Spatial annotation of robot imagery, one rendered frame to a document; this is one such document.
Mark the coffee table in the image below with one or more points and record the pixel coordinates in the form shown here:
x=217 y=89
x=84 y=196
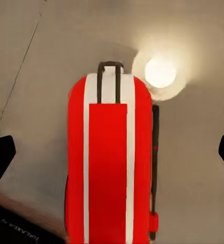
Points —
x=176 y=47

